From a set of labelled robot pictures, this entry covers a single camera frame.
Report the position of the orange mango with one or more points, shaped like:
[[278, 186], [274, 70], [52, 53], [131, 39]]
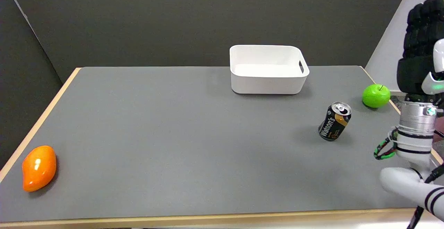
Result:
[[38, 168]]

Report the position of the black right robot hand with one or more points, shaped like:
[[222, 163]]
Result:
[[420, 48]]

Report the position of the white plastic bin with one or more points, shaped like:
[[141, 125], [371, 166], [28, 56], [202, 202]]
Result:
[[267, 68]]

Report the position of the green apple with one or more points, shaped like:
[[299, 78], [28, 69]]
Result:
[[375, 95]]

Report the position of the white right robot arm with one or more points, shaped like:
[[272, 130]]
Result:
[[414, 142]]

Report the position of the black Watson's soda can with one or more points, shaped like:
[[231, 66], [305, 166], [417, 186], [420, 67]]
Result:
[[334, 122]]

